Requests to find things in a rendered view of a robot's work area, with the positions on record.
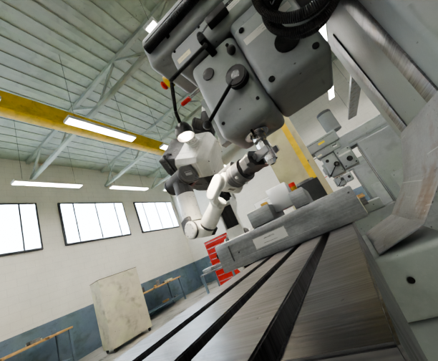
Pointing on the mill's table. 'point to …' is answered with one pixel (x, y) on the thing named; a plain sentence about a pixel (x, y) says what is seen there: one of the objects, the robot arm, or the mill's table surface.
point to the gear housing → (187, 49)
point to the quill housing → (236, 97)
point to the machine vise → (293, 227)
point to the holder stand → (314, 188)
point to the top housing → (205, 7)
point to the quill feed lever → (240, 79)
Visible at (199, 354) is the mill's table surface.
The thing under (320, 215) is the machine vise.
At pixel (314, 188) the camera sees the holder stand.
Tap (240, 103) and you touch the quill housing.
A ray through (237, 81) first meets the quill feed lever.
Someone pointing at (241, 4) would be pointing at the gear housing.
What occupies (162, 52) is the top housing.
